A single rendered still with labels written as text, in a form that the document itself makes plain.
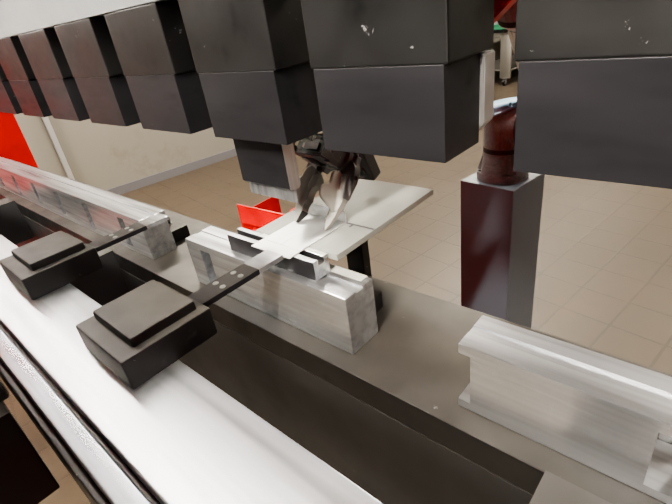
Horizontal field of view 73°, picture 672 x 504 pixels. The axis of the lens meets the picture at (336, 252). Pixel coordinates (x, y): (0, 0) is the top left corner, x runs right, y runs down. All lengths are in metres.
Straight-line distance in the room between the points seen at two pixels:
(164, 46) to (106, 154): 4.11
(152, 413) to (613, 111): 0.46
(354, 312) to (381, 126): 0.28
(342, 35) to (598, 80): 0.21
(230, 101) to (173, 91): 0.13
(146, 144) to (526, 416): 4.57
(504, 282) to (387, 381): 0.99
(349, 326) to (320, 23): 0.37
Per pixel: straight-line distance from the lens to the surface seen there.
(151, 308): 0.56
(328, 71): 0.46
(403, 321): 0.70
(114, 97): 0.87
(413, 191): 0.82
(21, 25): 1.14
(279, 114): 0.53
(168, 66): 0.69
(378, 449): 0.71
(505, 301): 1.59
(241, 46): 0.55
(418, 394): 0.59
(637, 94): 0.35
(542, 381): 0.50
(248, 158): 0.65
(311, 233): 0.71
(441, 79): 0.39
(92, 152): 4.74
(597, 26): 0.35
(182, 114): 0.69
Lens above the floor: 1.31
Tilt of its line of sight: 28 degrees down
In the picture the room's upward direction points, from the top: 9 degrees counter-clockwise
